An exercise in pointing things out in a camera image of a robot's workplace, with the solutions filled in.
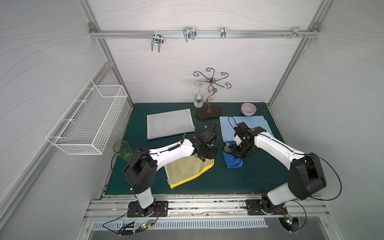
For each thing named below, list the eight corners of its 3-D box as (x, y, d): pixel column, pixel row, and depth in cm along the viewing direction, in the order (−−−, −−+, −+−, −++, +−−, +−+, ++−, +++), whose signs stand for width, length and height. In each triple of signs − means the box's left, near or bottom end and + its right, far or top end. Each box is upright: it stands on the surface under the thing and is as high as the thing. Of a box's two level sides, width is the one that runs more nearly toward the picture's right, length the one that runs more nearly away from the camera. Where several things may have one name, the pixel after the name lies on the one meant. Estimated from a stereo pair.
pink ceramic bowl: (241, 116, 115) (243, 111, 111) (239, 107, 121) (240, 102, 117) (255, 116, 115) (257, 111, 111) (252, 107, 121) (254, 102, 117)
